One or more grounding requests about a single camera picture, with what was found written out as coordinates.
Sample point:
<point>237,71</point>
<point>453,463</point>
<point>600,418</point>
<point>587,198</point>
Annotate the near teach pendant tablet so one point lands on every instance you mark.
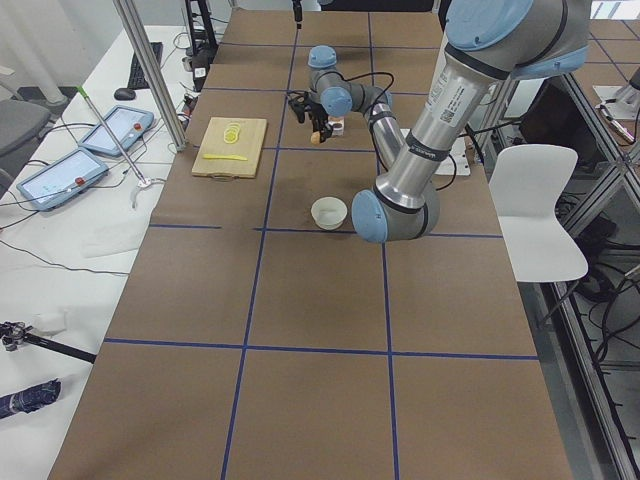
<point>64,179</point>

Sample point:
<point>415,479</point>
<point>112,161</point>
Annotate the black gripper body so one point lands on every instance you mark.
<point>318,113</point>

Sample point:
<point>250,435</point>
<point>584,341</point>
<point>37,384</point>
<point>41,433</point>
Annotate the clear plastic egg box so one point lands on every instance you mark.
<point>337,126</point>

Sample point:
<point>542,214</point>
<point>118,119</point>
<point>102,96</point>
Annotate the aluminium frame post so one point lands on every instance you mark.
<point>141,44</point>

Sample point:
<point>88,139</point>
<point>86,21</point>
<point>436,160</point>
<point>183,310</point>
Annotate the white pedestal column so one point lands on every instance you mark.
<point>456,162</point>

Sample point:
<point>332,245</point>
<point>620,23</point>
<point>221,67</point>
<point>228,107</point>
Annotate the black computer mouse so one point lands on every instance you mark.
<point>124,94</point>

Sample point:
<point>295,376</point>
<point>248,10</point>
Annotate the black tripod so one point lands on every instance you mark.
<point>15,334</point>

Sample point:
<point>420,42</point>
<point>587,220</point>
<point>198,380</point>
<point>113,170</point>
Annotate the wooden cutting board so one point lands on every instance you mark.
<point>253,131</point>

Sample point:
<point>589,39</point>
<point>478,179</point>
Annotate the white bowl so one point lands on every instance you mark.
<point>329,213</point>

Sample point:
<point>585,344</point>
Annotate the folded dark umbrella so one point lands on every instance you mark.
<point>31,399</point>

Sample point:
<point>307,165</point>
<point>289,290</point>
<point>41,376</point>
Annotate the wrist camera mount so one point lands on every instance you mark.
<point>297,102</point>

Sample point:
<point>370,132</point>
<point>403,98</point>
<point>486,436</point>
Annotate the white plastic chair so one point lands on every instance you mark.
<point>525,185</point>

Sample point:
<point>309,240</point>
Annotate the yellow plastic knife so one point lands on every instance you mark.
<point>224,157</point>

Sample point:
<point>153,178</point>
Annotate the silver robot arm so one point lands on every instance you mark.
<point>488,42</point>

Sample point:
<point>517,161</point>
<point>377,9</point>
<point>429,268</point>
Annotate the teach pendant tablet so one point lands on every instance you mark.
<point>128,125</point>
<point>64,179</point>

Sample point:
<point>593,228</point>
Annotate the far teach pendant tablet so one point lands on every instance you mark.
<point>128,125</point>

